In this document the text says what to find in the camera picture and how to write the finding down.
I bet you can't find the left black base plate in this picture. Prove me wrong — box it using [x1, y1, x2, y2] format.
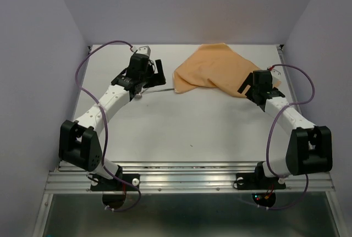
[87, 173, 140, 191]

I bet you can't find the orange cloth napkin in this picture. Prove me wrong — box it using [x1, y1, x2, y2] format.
[172, 43, 282, 99]

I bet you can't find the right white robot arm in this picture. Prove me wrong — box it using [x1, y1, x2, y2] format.
[238, 70, 333, 188]

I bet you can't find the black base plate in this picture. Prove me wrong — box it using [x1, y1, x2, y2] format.
[233, 173, 286, 191]
[87, 173, 140, 191]

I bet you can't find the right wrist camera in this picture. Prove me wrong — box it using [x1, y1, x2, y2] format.
[268, 68, 282, 88]

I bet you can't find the silver metal spoon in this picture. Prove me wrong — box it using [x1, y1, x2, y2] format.
[134, 88, 174, 100]

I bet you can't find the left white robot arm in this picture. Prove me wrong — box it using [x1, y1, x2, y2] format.
[59, 53, 166, 190]

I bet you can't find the aluminium frame rail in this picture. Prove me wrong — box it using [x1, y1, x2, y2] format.
[43, 161, 337, 194]

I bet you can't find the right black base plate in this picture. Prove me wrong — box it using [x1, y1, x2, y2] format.
[233, 173, 286, 191]

